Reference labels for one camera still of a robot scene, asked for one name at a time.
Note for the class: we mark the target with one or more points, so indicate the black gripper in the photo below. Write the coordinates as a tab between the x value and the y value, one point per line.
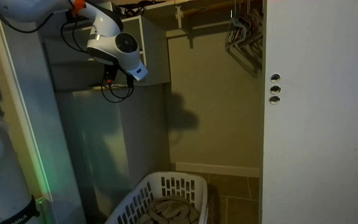
114	75

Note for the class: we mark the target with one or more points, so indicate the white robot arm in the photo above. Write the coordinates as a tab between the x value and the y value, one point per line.
108	44

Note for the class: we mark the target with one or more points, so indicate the hanging clothes hangers bunch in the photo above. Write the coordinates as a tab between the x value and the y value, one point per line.
243	39

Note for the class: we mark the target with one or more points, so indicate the white laundry basket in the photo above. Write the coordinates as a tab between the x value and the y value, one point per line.
160	184

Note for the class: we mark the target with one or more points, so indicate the grey folded clothes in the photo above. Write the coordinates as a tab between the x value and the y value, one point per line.
170	210

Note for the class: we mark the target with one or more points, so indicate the white closet door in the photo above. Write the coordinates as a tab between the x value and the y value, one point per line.
309	157

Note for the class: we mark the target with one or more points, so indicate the white wall shelf unit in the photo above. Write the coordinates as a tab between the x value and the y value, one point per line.
76	71

